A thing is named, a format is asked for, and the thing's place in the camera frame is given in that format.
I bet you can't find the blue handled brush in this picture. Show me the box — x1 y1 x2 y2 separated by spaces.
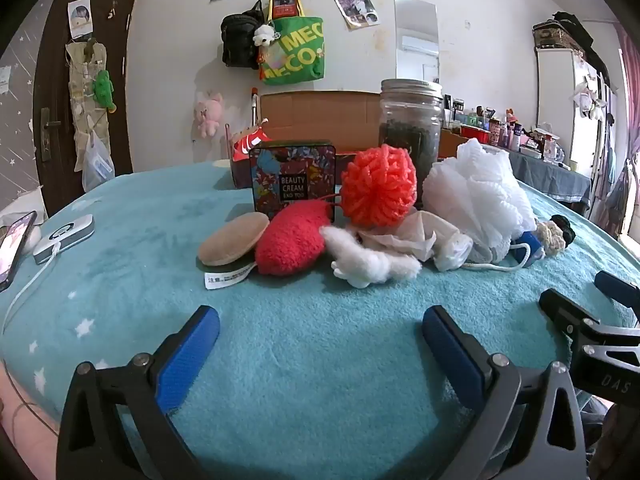
515 231 545 267

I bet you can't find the pink curtain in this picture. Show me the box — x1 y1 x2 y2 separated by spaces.
615 20 640 241

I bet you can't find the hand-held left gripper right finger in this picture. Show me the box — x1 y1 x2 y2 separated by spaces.
421 305 587 480

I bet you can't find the table with blue cloth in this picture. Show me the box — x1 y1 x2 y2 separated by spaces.
505 147 593 211

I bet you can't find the white fluffy cotton piece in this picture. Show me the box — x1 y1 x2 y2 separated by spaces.
319 225 422 288

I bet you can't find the white cable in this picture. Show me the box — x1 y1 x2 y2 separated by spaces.
0 242 61 336

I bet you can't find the smartphone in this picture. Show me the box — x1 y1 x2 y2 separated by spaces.
0 210 38 293

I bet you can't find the floral printed tin box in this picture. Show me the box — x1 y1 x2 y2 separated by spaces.
248 139 337 218

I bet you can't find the wall mirror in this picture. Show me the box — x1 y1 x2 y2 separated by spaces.
394 0 441 92

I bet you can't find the orange mesh bath pouf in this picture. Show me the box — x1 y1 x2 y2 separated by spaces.
341 144 417 228

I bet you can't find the dark brown door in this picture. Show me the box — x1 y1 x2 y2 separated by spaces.
32 0 137 218

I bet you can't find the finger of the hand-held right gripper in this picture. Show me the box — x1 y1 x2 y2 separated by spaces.
595 270 640 321
539 287 601 346

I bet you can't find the green tote bag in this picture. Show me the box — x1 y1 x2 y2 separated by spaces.
259 16 326 86

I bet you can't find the clear plastic bag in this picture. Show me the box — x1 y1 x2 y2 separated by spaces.
81 130 116 193

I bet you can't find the white wardrobe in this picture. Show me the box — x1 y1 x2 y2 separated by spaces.
535 45 616 206

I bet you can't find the red bag with yellow handles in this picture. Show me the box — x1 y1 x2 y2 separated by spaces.
269 0 303 20

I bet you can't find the cream crochet scrunchie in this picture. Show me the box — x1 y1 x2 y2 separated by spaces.
535 221 567 256

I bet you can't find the cardboard box with red lining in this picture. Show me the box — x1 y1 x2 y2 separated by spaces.
226 91 496 188

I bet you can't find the green plush frog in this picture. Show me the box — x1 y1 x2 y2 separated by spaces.
92 70 118 113

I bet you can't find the glass jar of dark leaves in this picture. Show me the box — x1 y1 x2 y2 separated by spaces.
378 79 445 208

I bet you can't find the dark suitcase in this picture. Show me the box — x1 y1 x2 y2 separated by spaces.
531 19 586 51

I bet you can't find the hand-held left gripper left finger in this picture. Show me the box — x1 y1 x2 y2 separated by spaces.
56 305 221 480

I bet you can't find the beige hanging organiser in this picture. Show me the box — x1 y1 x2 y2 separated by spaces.
65 40 117 171

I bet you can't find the black scrunchie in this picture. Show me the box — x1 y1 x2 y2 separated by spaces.
550 214 577 246

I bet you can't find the red fuzzy sponge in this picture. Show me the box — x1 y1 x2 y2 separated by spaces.
204 192 346 291

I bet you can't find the door photo print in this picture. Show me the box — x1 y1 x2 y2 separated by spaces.
67 0 96 40

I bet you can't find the photo wall poster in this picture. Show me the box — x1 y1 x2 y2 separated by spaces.
332 0 380 30

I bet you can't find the row of cosmetic bottles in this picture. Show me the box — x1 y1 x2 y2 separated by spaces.
442 94 571 166

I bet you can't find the white mesh bath pouf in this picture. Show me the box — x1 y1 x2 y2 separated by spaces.
422 138 537 271

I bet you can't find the beige round powder puff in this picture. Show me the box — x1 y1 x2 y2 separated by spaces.
197 211 271 267

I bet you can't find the black bag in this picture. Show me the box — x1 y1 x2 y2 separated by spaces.
221 0 266 68

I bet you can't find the pink plush toy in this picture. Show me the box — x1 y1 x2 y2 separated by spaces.
195 91 223 138

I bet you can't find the white power bank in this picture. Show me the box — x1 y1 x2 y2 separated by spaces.
33 214 96 265

